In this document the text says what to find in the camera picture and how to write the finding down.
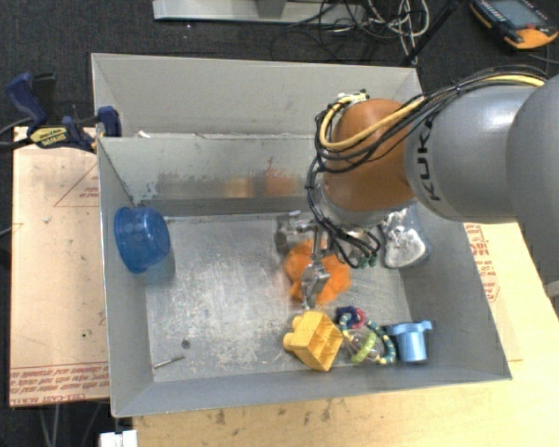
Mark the light blue plastic spool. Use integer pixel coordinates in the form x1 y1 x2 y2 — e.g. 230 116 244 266
385 319 434 364

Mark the blue plastic cup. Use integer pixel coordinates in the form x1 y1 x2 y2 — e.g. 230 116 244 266
114 205 171 275

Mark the white lumpy toy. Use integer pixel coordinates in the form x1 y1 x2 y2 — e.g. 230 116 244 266
382 210 427 270

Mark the grey metal bin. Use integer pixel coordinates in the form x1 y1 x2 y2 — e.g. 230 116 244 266
91 52 513 418

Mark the multicoloured ring rattle toy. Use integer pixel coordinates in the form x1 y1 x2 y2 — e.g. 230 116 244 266
336 305 398 368

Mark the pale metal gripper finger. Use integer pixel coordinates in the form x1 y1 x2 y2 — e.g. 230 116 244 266
312 267 332 307
300 267 319 310

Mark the yellow toy brick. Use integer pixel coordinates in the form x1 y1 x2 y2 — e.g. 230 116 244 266
282 310 346 373

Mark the orange soft lump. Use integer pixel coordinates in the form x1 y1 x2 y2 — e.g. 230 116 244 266
282 238 353 307

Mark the small grey metal pin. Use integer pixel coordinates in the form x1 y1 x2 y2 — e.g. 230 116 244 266
152 354 186 370

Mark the brown cardboard board, red print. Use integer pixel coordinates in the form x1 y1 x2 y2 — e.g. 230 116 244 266
8 126 525 408

